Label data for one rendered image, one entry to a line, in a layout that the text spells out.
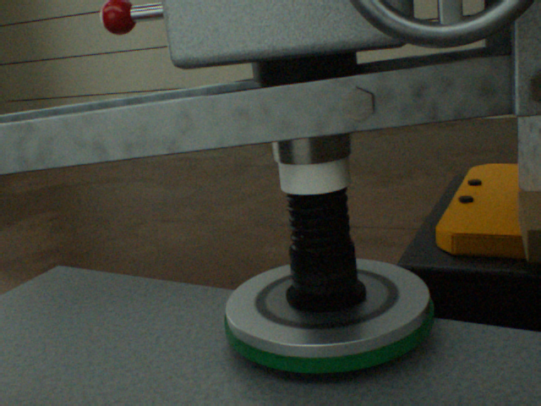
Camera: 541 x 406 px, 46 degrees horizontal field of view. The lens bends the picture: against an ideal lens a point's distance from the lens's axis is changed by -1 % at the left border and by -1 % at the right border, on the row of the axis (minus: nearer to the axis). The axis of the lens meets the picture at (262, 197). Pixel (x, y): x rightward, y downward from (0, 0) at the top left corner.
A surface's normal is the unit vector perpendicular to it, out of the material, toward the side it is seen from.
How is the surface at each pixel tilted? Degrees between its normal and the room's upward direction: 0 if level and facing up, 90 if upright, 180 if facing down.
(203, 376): 0
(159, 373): 0
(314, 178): 90
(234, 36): 90
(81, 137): 90
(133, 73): 90
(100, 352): 0
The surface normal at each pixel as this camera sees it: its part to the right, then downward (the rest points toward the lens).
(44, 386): -0.11, -0.96
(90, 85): -0.41, 0.29
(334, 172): 0.48, 0.18
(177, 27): -0.18, 0.28
